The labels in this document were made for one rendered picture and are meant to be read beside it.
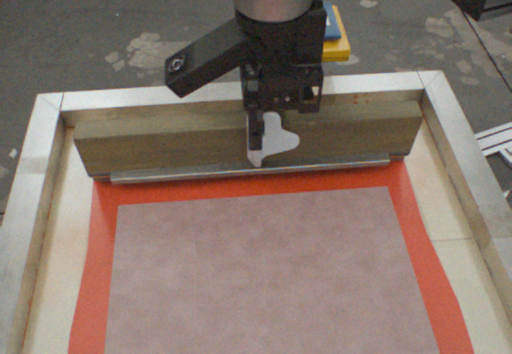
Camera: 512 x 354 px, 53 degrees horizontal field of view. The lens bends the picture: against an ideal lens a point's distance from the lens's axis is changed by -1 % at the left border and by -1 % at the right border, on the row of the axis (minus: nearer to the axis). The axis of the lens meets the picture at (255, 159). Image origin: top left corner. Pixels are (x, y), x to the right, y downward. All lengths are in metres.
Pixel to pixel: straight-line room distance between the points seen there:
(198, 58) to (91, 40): 2.08
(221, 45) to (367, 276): 0.30
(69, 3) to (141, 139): 2.33
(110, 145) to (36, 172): 0.11
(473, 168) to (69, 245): 0.50
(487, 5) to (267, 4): 0.61
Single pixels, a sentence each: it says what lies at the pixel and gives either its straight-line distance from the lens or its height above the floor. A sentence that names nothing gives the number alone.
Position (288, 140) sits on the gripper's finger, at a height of 1.04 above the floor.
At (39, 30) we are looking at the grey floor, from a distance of 2.75.
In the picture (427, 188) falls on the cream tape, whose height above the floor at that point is 0.95.
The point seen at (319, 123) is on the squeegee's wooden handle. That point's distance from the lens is 0.60.
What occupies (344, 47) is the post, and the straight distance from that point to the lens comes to 0.88.
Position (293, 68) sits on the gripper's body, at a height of 1.14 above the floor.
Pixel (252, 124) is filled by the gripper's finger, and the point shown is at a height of 1.09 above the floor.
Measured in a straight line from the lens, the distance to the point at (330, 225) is 0.63.
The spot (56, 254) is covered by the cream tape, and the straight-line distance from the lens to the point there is 0.65.
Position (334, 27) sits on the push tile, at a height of 0.97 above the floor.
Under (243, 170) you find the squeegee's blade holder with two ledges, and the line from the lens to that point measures 0.63.
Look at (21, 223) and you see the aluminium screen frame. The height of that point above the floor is 0.99.
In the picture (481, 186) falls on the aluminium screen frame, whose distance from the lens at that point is 0.67.
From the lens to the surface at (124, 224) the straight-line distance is 0.65.
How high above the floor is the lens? 1.48
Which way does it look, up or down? 50 degrees down
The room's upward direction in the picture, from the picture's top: straight up
